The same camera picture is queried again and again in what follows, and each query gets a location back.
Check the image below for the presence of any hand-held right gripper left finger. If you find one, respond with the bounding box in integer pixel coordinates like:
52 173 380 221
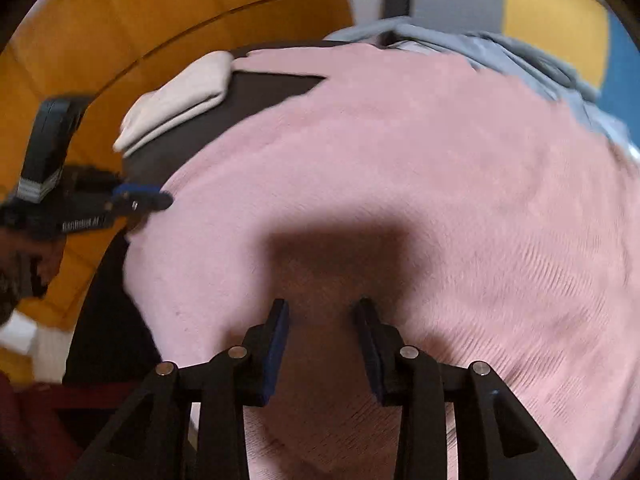
75 297 291 480

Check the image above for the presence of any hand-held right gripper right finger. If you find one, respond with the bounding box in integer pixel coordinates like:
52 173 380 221
352 297 576 480

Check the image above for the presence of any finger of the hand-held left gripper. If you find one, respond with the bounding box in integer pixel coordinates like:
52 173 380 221
107 184 174 216

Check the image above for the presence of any pink knit sweater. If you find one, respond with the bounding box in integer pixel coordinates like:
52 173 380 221
122 42 640 480

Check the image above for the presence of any cream knit sweater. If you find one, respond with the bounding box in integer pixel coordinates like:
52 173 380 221
112 51 233 158

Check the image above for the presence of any grey-blue hoodie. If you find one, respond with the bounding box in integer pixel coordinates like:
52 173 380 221
322 16 640 153

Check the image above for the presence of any grey yellow blue chair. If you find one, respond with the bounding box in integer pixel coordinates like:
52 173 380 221
410 0 640 133

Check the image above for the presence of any dark red frame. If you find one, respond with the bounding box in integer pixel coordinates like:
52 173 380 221
0 372 141 480

